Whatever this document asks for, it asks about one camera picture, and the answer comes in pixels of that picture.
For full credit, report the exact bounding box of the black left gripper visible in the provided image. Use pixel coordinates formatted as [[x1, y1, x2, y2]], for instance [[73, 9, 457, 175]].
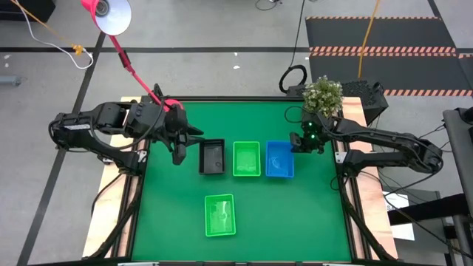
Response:
[[162, 105, 206, 149]]

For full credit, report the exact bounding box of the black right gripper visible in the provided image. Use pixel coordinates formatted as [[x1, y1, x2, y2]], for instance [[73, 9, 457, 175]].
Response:
[[289, 118, 327, 155]]

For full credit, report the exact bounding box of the blue plastic slotted basket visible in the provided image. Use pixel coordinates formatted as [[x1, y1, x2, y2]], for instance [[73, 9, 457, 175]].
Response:
[[265, 140, 296, 179]]

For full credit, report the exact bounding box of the black plastic slotted basket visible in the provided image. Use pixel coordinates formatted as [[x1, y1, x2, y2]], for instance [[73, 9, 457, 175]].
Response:
[[198, 138, 227, 176]]

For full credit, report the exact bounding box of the green plastic slotted basket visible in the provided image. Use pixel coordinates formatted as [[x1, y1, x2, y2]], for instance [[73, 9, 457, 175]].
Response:
[[232, 140, 262, 177], [204, 193, 237, 238]]

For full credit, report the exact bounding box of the artificial white-flowered plant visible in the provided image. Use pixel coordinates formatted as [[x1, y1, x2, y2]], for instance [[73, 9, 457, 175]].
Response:
[[302, 75, 345, 118]]

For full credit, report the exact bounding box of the black perforated box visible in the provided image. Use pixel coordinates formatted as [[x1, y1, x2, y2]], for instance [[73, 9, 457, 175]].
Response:
[[286, 80, 390, 126]]

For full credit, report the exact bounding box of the red desk lamp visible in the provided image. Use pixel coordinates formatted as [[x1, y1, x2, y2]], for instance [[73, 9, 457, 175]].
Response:
[[80, 0, 185, 112]]

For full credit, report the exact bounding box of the light wooden table board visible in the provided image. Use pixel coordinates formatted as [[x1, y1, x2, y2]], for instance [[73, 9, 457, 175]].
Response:
[[81, 95, 399, 260]]

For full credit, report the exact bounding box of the black hazard-striped floor mat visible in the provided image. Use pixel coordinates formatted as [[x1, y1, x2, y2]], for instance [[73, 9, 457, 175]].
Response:
[[304, 16, 457, 53], [308, 51, 473, 98]]

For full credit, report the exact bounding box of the white paper sheet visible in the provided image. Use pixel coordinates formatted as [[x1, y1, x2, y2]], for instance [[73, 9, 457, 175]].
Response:
[[382, 190, 416, 242]]

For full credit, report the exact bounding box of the black metal bar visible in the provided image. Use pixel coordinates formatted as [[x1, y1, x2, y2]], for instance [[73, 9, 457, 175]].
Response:
[[387, 193, 473, 226]]

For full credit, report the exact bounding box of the grey floor object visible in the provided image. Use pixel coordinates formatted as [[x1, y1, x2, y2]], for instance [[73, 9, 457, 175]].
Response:
[[0, 75, 22, 87]]

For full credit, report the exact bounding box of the black cabinet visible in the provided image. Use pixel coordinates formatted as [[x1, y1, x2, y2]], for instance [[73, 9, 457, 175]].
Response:
[[0, 0, 57, 23]]

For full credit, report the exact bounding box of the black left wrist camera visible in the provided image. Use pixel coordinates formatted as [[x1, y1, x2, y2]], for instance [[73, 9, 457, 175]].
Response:
[[171, 142, 188, 166]]

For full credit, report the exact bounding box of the black hanging cable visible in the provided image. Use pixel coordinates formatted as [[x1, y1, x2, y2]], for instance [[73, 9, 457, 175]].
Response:
[[278, 0, 309, 95]]

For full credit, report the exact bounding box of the yellow hanging cable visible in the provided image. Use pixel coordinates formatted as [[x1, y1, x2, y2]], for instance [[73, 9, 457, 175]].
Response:
[[356, 0, 382, 81]]

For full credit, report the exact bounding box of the thin black floor cable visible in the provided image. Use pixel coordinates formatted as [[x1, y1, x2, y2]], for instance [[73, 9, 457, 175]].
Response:
[[254, 0, 282, 12]]

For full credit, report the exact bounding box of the white floor cable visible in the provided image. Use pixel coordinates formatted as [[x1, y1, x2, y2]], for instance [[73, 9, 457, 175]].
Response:
[[13, 0, 95, 71]]

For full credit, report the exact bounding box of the orange rope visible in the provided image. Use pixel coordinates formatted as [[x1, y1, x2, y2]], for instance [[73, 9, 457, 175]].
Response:
[[10, 0, 84, 56]]

